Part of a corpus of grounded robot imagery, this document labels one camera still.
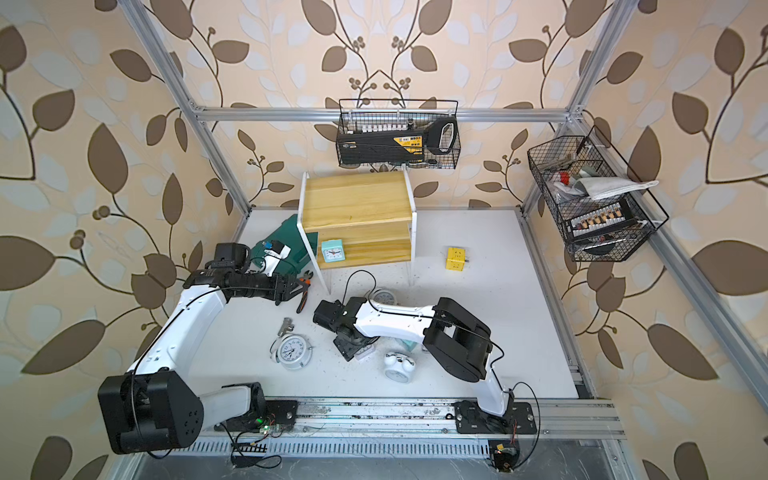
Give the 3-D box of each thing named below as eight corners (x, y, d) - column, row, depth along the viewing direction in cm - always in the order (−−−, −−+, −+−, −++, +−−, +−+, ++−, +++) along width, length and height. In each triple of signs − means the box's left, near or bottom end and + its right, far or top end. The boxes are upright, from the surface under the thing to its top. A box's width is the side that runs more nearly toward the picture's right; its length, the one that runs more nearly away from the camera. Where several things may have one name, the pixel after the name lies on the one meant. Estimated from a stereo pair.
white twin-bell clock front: (385, 382, 81) (384, 372, 74) (385, 363, 84) (384, 352, 77) (414, 382, 81) (415, 372, 74) (413, 363, 84) (414, 352, 77)
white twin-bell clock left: (267, 370, 84) (262, 365, 80) (275, 340, 89) (270, 334, 86) (309, 370, 84) (305, 365, 80) (315, 340, 89) (311, 334, 86)
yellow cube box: (447, 271, 104) (449, 262, 100) (445, 257, 108) (447, 247, 104) (465, 271, 104) (468, 262, 100) (462, 257, 108) (465, 247, 104)
